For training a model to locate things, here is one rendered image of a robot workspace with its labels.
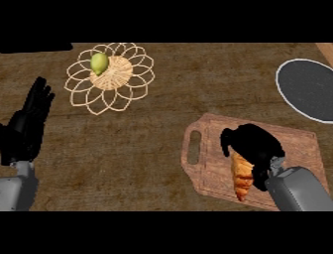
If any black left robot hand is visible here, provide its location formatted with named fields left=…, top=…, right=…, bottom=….
left=0, top=76, right=57, bottom=167

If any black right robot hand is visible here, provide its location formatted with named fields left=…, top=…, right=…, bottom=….
left=219, top=123, right=286, bottom=192

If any dark grey round pan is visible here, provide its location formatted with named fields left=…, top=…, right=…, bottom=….
left=274, top=58, right=333, bottom=125

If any golden brown croissant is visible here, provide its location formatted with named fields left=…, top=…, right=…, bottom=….
left=229, top=151, right=255, bottom=202

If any black appliance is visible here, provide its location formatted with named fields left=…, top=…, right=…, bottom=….
left=0, top=42, right=74, bottom=55

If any green pear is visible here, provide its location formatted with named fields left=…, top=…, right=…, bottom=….
left=88, top=52, right=110, bottom=76

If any brown wooden cutting board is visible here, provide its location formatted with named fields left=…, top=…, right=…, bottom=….
left=179, top=112, right=330, bottom=211

